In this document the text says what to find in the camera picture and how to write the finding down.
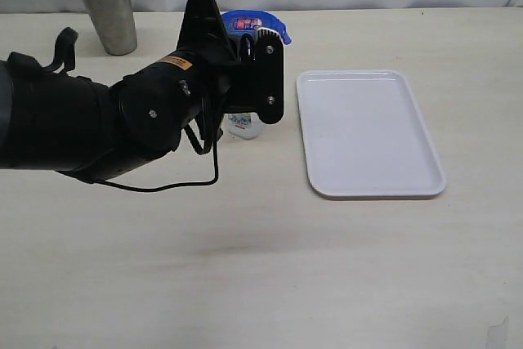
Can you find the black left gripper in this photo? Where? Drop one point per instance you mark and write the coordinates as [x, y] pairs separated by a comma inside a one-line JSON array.
[[237, 85]]

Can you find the clear tall plastic container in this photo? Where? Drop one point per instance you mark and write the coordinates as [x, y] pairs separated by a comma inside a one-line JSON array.
[[246, 126]]

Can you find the blue snap-lock lid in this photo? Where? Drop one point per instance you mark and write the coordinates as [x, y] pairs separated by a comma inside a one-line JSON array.
[[239, 22]]

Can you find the stainless steel tumbler cup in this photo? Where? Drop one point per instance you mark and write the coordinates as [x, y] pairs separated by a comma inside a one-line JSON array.
[[114, 24]]

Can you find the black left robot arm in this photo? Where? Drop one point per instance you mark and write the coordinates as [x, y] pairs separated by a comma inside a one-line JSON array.
[[82, 129]]

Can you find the white rectangular plastic tray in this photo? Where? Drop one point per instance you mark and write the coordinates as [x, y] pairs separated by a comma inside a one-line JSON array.
[[364, 136]]

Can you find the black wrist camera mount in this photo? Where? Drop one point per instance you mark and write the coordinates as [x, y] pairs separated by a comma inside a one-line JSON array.
[[202, 21]]

